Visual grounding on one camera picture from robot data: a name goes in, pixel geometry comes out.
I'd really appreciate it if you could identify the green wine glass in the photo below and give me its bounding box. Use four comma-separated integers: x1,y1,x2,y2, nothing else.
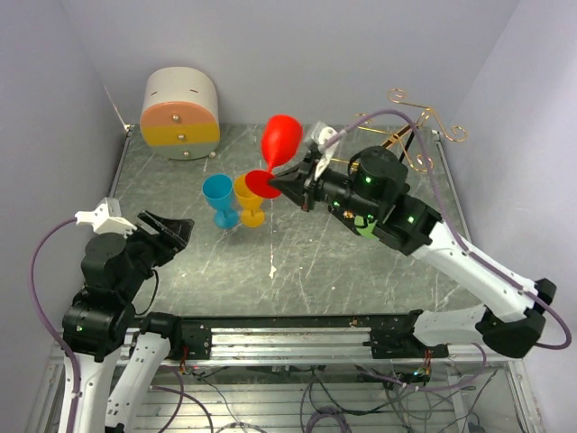
353,216,377,239

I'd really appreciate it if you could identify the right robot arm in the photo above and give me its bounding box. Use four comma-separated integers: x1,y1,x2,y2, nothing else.
268,146,556,359

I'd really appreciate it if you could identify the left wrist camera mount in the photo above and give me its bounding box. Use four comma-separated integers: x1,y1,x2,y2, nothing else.
74,198,136,237

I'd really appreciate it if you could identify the round three-drawer cabinet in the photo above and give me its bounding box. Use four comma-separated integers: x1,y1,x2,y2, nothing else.
140,67,221,161

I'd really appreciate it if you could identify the red wine glass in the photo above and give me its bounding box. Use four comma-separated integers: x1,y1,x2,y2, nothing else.
245,114,303,198

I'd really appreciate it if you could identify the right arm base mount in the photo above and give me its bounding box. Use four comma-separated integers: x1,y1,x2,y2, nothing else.
364,310,449,360

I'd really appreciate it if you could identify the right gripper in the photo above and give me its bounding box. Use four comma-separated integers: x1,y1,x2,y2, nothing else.
267,152,380,221

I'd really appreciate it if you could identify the orange wine glass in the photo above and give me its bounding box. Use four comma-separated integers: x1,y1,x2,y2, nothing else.
234,174,265,228

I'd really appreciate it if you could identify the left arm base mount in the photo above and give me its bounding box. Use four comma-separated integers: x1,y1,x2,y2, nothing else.
139,312,212,361

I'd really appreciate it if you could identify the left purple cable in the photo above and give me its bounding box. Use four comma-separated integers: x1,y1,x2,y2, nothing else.
29,217,87,433

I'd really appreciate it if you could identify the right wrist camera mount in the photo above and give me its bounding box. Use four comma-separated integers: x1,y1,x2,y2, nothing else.
307,122,340,180

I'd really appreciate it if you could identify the gold wine glass rack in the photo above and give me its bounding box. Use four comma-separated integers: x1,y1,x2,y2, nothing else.
328,88,470,226

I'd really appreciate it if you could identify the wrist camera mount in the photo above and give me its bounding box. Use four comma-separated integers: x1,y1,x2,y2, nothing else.
307,122,340,180
74,198,136,237

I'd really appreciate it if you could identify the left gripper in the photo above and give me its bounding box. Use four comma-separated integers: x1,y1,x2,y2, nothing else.
118,207,194,298

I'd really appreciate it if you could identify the blue wine glass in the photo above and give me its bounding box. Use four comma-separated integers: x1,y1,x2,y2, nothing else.
202,173,239,230

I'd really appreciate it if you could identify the aluminium rail frame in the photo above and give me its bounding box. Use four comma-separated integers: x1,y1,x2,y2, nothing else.
26,324,542,433

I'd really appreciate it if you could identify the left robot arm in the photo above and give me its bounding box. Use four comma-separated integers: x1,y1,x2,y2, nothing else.
60,203,195,432

